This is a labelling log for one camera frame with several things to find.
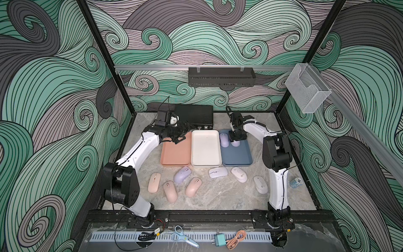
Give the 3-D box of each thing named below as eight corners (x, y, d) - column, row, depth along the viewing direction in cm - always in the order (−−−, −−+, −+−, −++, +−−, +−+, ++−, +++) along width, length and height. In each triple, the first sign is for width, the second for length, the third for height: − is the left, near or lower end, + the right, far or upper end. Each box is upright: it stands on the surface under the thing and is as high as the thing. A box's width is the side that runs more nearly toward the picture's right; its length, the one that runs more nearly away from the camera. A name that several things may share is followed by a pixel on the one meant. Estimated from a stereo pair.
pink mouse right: (183, 194, 83) (183, 193, 81) (193, 176, 89) (193, 175, 87) (193, 200, 81) (193, 199, 79) (202, 181, 88) (202, 179, 86)
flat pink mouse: (147, 192, 83) (146, 191, 82) (151, 173, 90) (150, 172, 89) (158, 192, 83) (157, 191, 82) (161, 173, 90) (160, 172, 89)
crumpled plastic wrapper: (290, 188, 85) (296, 184, 80) (288, 182, 87) (294, 177, 82) (297, 188, 85) (304, 184, 80) (294, 182, 87) (301, 177, 82)
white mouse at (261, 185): (256, 193, 83) (258, 192, 81) (252, 177, 89) (254, 175, 87) (267, 193, 83) (269, 192, 81) (262, 177, 89) (264, 175, 87)
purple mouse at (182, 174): (172, 179, 88) (171, 177, 86) (185, 166, 93) (185, 163, 91) (178, 186, 86) (178, 184, 83) (192, 172, 91) (192, 170, 89)
